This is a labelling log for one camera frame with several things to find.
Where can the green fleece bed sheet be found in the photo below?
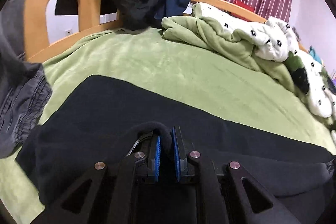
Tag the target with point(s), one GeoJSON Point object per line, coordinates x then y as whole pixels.
{"type": "Point", "coordinates": [193, 75]}

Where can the grey pants on footboard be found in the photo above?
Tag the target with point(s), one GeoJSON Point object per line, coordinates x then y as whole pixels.
{"type": "Point", "coordinates": [24, 88]}

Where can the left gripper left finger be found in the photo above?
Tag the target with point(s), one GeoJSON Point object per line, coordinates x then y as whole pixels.
{"type": "Point", "coordinates": [103, 194]}

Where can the navy blue garment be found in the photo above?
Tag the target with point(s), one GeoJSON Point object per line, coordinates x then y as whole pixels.
{"type": "Point", "coordinates": [170, 8]}

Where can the green fleece blanket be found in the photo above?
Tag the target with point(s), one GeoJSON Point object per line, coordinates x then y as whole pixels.
{"type": "Point", "coordinates": [208, 33]}

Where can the white floral quilt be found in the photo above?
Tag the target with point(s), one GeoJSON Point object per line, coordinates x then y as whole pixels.
{"type": "Point", "coordinates": [275, 40]}

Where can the black pants with white stripe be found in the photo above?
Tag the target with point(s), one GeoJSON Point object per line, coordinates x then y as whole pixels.
{"type": "Point", "coordinates": [103, 118]}

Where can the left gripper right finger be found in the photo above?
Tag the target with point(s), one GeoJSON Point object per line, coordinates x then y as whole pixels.
{"type": "Point", "coordinates": [225, 193]}

